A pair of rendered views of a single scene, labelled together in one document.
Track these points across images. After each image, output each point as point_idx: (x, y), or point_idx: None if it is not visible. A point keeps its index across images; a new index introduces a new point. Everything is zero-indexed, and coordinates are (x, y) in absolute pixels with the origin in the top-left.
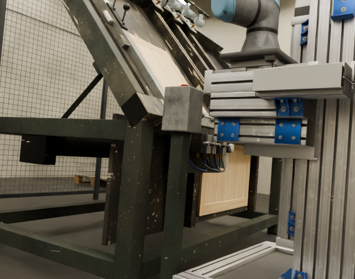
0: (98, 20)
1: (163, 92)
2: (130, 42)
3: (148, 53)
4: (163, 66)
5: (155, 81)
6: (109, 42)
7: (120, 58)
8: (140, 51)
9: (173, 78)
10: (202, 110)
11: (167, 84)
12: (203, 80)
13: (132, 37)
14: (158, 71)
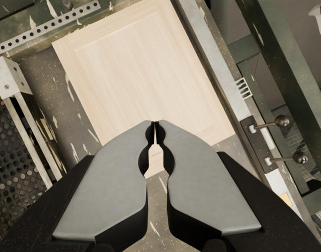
0: (300, 67)
1: (184, 0)
2: (236, 86)
3: (185, 116)
4: (151, 112)
5: (197, 16)
6: (284, 24)
7: (267, 2)
8: (207, 97)
9: (130, 95)
10: (71, 47)
11: (155, 53)
12: (42, 141)
13: (218, 130)
14: (169, 78)
